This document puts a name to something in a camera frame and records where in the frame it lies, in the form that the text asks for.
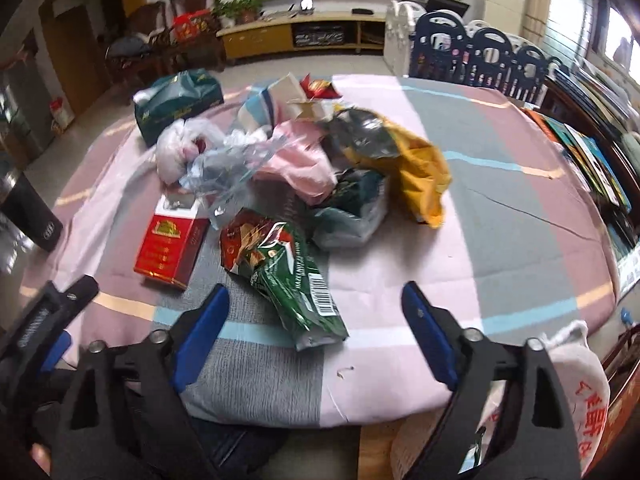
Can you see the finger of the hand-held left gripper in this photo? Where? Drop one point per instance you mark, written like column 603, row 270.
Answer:
column 55, row 352
column 45, row 315

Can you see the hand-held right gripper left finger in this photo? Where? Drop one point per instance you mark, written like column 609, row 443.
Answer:
column 202, row 332

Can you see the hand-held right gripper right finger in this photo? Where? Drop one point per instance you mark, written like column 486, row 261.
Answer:
column 425, row 332

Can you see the red cigarette carton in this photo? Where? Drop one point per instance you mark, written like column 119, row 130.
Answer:
column 167, row 247

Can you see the green red snack packet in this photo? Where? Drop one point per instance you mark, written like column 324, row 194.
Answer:
column 290, row 280

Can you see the green white plastic bag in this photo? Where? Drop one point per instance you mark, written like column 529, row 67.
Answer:
column 350, row 210

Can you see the yellow snack bag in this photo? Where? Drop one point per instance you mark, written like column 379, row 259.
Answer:
column 415, row 170

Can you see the clear zip bag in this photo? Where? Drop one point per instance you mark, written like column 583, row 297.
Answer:
column 235, row 170

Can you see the white bag with red print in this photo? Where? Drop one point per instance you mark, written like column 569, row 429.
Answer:
column 585, row 385

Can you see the white thin plastic bag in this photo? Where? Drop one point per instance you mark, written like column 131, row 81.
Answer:
column 175, row 147

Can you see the pink plastic bag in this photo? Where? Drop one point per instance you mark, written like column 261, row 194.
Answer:
column 300, row 160

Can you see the person's left hand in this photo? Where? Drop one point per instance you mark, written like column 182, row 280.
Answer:
column 41, row 457

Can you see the dark green tissue pack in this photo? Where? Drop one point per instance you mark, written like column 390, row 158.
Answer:
column 170, row 105

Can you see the striped paper cup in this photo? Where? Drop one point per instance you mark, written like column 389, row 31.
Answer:
column 252, row 107

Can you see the stack of picture books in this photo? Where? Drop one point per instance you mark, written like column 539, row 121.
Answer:
column 590, row 160

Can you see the long white cardboard box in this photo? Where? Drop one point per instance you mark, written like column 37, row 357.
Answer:
column 287, row 90

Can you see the red snack wrapper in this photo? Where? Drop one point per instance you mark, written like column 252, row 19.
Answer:
column 320, row 87

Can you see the blue plastic playpen fence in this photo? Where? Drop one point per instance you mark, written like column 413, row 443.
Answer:
column 485, row 60

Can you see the white plastic playpen fence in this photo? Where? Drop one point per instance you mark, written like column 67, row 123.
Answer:
column 400, row 35

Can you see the yellow wooden tv cabinet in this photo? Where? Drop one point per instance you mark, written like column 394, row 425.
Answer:
column 260, row 37

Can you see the red gift box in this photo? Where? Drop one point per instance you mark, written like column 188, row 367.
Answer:
column 191, row 26

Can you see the dark wooden armchair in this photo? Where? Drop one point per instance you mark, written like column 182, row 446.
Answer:
column 192, row 5
column 145, row 25

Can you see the potted green plant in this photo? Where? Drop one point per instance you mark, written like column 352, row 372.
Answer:
column 240, row 10

